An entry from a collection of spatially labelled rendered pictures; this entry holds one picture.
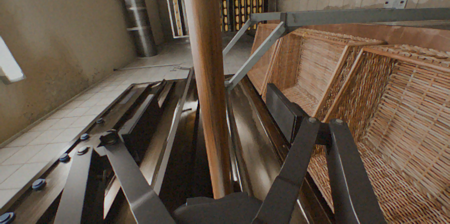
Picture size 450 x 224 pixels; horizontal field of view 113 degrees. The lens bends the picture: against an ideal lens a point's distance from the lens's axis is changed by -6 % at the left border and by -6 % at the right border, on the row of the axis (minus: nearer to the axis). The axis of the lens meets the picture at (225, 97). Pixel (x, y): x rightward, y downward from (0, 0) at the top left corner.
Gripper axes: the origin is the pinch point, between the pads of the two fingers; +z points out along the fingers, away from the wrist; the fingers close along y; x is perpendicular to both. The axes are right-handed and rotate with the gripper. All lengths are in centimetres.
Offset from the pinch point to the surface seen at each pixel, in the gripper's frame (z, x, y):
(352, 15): 37, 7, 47
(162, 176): 20.5, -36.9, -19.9
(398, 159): 16, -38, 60
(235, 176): 1.2, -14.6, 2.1
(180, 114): 57, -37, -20
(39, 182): 34, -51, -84
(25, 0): 134, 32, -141
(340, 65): 35, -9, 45
